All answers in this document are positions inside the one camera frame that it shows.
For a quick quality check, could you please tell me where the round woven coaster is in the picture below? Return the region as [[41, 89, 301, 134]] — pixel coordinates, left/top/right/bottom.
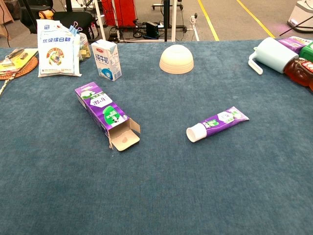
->
[[0, 55, 39, 81]]

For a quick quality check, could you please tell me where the white post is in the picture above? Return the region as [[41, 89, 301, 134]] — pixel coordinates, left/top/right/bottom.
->
[[170, 0, 177, 42]]

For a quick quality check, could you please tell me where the blue table mat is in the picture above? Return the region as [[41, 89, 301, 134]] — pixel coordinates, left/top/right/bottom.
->
[[0, 39, 313, 235]]

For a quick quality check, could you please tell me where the yellow razor card package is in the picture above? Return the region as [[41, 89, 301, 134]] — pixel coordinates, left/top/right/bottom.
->
[[0, 47, 39, 73]]

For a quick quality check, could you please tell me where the yellow brown plush toy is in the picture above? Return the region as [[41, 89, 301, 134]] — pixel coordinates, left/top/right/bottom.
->
[[38, 9, 54, 20]]

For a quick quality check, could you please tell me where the green yellow container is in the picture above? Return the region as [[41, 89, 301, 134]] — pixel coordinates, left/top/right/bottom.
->
[[299, 42, 313, 61]]

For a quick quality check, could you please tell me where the blue binder clip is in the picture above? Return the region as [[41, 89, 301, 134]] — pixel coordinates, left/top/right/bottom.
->
[[68, 21, 83, 37]]

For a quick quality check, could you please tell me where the white machine base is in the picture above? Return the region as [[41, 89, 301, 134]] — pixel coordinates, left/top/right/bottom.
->
[[286, 0, 313, 34]]

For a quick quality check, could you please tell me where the red cabinet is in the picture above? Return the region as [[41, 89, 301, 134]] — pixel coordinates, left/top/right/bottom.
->
[[101, 0, 137, 27]]

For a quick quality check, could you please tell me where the white power strip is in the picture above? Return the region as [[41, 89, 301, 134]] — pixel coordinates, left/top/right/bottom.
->
[[190, 15, 200, 41]]

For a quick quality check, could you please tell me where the cream upturned bowl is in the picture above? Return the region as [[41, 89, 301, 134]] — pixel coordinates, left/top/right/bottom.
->
[[159, 44, 195, 75]]

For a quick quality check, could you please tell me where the white sugar bag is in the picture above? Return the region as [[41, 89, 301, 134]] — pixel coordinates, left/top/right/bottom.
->
[[36, 19, 82, 78]]

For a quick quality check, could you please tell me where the wooden board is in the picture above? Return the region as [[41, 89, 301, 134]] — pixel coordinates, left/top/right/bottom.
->
[[0, 0, 15, 37]]

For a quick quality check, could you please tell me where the white frame leg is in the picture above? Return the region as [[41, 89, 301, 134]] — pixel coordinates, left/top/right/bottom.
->
[[94, 0, 108, 41]]

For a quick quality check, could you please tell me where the white purple tube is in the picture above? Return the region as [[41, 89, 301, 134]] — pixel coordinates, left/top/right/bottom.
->
[[186, 106, 250, 143]]

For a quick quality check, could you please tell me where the small purple box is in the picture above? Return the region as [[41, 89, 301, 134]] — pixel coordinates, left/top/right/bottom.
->
[[278, 36, 308, 54]]

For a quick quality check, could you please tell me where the beige rope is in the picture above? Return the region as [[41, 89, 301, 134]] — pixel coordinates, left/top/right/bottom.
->
[[0, 78, 10, 97]]

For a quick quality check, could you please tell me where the black office chair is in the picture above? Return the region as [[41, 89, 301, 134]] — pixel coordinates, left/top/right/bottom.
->
[[19, 0, 93, 35]]

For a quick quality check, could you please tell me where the black electronics box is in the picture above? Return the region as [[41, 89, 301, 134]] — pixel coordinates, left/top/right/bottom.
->
[[146, 21, 159, 37]]

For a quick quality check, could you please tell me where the brown honey bottle yellow cap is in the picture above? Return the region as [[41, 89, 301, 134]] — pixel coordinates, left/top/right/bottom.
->
[[283, 57, 313, 92]]

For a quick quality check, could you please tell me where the clear plastic jar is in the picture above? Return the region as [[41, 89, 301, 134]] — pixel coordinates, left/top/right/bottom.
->
[[78, 32, 91, 62]]

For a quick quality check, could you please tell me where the small white blue milk carton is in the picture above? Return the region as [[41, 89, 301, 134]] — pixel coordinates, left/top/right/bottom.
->
[[90, 39, 122, 82]]

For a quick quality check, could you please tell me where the purple toothpaste box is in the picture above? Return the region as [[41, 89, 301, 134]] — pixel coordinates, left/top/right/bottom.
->
[[74, 81, 141, 152]]

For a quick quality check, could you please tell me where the light blue mug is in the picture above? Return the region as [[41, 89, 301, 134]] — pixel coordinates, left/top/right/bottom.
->
[[248, 37, 299, 75]]

